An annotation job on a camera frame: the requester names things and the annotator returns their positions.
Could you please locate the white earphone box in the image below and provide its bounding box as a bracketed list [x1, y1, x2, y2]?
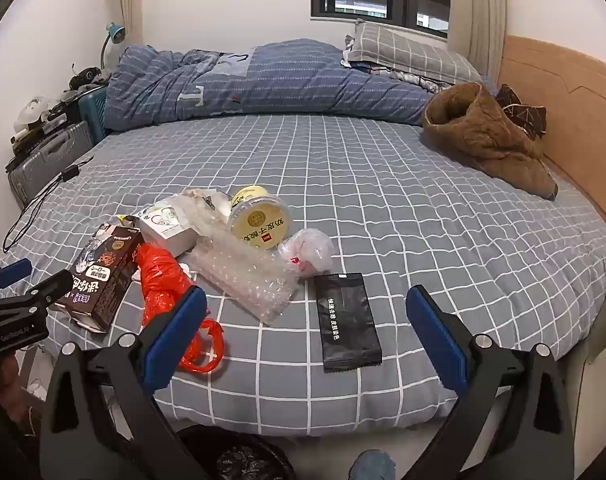
[133, 199, 199, 256]

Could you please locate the person's left hand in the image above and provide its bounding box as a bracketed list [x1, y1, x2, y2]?
[0, 355, 21, 413]

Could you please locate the grey checked bed sheet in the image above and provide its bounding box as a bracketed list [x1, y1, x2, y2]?
[0, 112, 606, 436]

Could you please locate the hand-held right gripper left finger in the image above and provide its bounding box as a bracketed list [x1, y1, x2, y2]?
[39, 286, 209, 480]

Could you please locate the wooden bed frame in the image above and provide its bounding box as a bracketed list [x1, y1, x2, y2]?
[498, 35, 606, 241]

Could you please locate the white rounded device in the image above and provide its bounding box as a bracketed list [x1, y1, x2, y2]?
[13, 96, 49, 133]

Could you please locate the red plastic bag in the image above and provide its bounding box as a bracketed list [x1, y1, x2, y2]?
[136, 242, 225, 373]

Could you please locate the beige office chair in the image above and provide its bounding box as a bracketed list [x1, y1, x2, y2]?
[565, 310, 606, 461]

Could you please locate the brown fleece jacket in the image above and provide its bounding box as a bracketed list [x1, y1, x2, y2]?
[422, 81, 558, 202]

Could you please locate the clear plastic bag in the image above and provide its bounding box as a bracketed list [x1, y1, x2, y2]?
[175, 188, 234, 241]

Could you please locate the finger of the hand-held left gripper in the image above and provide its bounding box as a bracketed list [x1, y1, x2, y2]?
[0, 270, 73, 333]
[0, 259, 32, 303]

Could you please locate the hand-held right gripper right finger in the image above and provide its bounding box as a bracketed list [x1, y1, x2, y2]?
[405, 285, 576, 480]

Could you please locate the white plastic bag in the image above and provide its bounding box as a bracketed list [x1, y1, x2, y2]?
[278, 228, 335, 277]

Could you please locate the yellow yogurt cup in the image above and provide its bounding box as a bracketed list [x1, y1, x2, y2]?
[228, 185, 290, 251]

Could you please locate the blue desk lamp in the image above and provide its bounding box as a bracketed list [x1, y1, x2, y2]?
[99, 22, 126, 71]

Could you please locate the grey checked pillow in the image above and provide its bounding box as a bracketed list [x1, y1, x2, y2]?
[342, 20, 484, 86]

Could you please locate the blue slipper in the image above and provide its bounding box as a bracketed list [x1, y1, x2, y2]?
[349, 450, 399, 480]

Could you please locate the grey suitcase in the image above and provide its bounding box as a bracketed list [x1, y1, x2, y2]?
[7, 120, 95, 206]

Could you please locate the blue striped duvet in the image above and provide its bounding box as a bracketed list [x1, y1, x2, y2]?
[103, 39, 451, 128]

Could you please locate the dark brown patterned cloth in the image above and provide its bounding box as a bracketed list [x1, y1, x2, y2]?
[495, 84, 548, 141]

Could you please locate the brown drink carton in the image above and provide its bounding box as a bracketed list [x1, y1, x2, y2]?
[53, 224, 145, 333]

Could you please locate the clear bubble wrap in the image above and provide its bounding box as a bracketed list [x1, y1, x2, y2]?
[188, 237, 299, 325]

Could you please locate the black sachet packet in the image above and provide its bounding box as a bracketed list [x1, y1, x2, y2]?
[314, 272, 382, 373]

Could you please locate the black headset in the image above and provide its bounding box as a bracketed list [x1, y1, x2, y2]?
[68, 64, 111, 92]

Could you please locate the black lined trash bin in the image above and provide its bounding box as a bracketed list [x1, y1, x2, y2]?
[175, 425, 296, 480]

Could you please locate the black adapter cable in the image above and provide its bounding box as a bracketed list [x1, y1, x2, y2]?
[2, 156, 95, 253]

